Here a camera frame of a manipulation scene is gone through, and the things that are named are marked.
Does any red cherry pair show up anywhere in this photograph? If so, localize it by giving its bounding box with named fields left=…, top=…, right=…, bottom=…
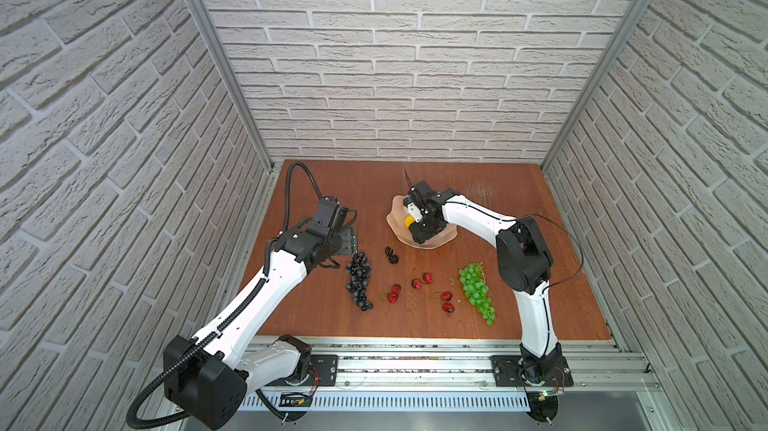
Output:
left=411, top=272, right=433, bottom=290
left=386, top=284, right=402, bottom=304
left=439, top=291, right=455, bottom=313

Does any aluminium corner post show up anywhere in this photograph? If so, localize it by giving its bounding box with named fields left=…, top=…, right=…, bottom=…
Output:
left=185, top=0, right=275, bottom=172
left=540, top=0, right=653, bottom=172

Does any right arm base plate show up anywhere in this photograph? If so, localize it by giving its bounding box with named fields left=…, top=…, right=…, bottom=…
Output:
left=491, top=355, right=574, bottom=389

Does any left aluminium corner post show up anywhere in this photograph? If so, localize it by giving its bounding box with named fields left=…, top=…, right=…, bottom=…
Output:
left=185, top=0, right=275, bottom=172

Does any aluminium mounting rail frame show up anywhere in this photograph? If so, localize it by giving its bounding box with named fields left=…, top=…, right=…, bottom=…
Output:
left=240, top=337, right=680, bottom=430

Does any dark purple grape bunch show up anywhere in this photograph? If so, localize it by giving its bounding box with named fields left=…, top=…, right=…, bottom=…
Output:
left=346, top=252, right=373, bottom=312

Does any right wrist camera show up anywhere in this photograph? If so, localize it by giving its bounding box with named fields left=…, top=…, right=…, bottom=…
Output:
left=405, top=202, right=422, bottom=222

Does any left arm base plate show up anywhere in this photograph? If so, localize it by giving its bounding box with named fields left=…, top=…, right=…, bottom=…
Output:
left=269, top=354, right=339, bottom=387

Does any right aluminium corner post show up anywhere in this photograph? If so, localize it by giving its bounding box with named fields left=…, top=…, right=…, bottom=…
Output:
left=540, top=0, right=653, bottom=172

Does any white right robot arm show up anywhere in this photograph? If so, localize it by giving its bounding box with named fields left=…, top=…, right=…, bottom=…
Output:
left=403, top=181, right=565, bottom=386

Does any pink scalloped fruit bowl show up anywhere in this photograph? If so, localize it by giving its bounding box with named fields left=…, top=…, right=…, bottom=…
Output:
left=386, top=195, right=458, bottom=250

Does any green grape bunch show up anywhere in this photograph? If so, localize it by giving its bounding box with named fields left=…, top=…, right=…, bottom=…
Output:
left=458, top=263, right=497, bottom=326

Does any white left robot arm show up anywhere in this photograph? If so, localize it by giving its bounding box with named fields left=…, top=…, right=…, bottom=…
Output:
left=162, top=196, right=351, bottom=430

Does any black cherry pair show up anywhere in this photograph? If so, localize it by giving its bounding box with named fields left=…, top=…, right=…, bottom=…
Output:
left=385, top=247, right=399, bottom=264

